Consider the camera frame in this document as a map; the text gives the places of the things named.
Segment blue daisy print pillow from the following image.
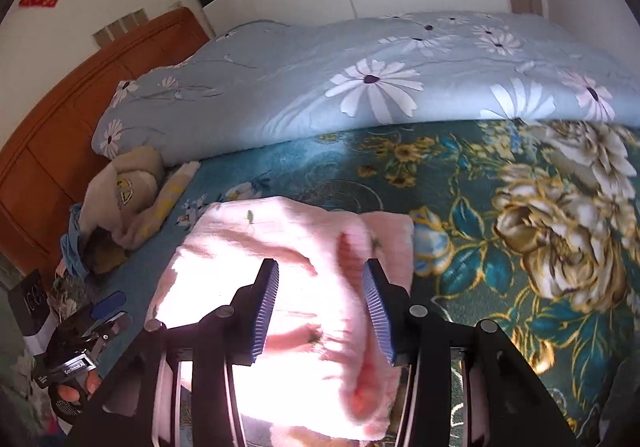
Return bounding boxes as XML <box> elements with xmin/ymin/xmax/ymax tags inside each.
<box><xmin>95</xmin><ymin>58</ymin><xmax>201</xmax><ymax>162</ymax></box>

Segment wooden headboard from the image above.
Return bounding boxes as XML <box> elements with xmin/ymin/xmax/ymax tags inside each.
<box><xmin>0</xmin><ymin>7</ymin><xmax>211</xmax><ymax>278</ymax></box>

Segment black box with white print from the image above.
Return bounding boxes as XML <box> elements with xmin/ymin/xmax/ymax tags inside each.
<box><xmin>9</xmin><ymin>269</ymin><xmax>53</xmax><ymax>340</ymax></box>

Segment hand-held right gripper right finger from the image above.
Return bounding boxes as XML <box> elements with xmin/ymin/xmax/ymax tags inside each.
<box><xmin>362</xmin><ymin>258</ymin><xmax>576</xmax><ymax>447</ymax></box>

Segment wall switch panel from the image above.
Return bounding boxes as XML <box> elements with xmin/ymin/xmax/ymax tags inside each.
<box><xmin>91</xmin><ymin>9</ymin><xmax>148</xmax><ymax>48</ymax></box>

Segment yellow knit cloth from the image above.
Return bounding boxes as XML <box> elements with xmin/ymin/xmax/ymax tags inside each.
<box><xmin>85</xmin><ymin>227</ymin><xmax>132</xmax><ymax>275</ymax></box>

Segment pink floral fleece pants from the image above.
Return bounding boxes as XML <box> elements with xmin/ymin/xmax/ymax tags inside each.
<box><xmin>145</xmin><ymin>196</ymin><xmax>416</xmax><ymax>443</ymax></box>

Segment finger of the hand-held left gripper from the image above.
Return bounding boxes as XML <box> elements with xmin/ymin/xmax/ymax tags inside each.
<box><xmin>89</xmin><ymin>291</ymin><xmax>127</xmax><ymax>320</ymax></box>
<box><xmin>82</xmin><ymin>311</ymin><xmax>133</xmax><ymax>343</ymax></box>

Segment blue daisy print quilt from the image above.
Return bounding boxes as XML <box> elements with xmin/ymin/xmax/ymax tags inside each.
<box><xmin>165</xmin><ymin>12</ymin><xmax>640</xmax><ymax>165</ymax></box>

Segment person's left hand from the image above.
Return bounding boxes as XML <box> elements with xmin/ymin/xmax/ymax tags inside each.
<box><xmin>52</xmin><ymin>369</ymin><xmax>103</xmax><ymax>403</ymax></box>

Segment blue t-shirt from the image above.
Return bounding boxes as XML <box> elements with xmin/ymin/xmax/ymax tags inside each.
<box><xmin>60</xmin><ymin>204</ymin><xmax>93</xmax><ymax>278</ymax></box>

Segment grey floral pillow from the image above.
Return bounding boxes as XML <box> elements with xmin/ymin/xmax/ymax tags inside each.
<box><xmin>50</xmin><ymin>272</ymin><xmax>96</xmax><ymax>323</ymax></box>

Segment beige fleece garment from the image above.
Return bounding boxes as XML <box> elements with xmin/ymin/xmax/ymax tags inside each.
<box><xmin>80</xmin><ymin>149</ymin><xmax>202</xmax><ymax>250</ymax></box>

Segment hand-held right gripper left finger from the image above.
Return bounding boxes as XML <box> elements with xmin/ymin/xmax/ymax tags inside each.
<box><xmin>65</xmin><ymin>258</ymin><xmax>280</xmax><ymax>447</ymax></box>

